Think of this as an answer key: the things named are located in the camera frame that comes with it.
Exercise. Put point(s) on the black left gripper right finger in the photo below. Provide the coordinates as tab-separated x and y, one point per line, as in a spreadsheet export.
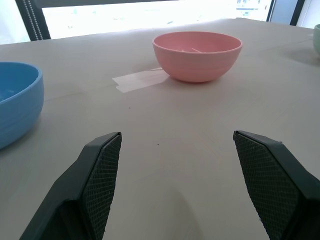
275	185

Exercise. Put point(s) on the clear tape strip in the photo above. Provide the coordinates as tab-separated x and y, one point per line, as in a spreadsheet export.
140	81

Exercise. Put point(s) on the red plastic bowl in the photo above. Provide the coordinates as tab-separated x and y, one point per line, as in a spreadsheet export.
197	58

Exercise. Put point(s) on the dark window frame post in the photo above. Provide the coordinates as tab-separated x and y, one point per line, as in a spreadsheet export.
41	21

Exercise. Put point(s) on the green plastic bowl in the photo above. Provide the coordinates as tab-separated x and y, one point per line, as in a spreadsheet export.
317	40

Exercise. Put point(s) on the blue plastic bowl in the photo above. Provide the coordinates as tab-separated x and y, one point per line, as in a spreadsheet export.
15	100

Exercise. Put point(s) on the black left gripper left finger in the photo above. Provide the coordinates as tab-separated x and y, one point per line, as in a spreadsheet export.
82	190

